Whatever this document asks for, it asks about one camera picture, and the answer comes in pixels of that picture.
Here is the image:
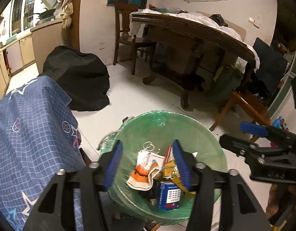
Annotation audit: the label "dark wooden chair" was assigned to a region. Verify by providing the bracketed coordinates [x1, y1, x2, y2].
[113, 1, 157, 75]

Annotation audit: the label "yellow cardboard box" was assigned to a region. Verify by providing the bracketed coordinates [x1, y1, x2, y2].
[163, 160, 195, 194]

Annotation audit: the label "dark wooden dining table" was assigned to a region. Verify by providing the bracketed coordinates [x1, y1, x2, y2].
[131, 12, 256, 109]

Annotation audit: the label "blue checkered tablecloth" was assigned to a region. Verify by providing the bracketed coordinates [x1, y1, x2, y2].
[0, 76, 85, 230]

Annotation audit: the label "blue white small box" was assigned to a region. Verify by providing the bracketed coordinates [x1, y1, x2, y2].
[157, 182, 181, 211]

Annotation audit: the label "black cloth covered object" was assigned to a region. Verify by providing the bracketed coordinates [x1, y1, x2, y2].
[41, 45, 110, 112]

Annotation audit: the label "person's right hand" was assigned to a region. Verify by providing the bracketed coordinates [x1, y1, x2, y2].
[266, 184, 294, 218]

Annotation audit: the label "black wok on stove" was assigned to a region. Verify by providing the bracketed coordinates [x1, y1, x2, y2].
[34, 8, 56, 20]

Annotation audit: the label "orange white snack bag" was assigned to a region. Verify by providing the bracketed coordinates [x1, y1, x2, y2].
[126, 151, 165, 191]

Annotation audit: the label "beige kitchen cabinets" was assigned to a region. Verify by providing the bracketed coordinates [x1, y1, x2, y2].
[0, 19, 65, 99]

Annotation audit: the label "green lined trash bin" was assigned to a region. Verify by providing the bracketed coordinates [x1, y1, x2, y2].
[99, 110, 228, 226]

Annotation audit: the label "kitchen window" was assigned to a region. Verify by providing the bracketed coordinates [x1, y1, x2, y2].
[10, 0, 35, 36]

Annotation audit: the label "white sheet on table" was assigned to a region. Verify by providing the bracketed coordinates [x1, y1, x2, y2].
[130, 9, 260, 70]

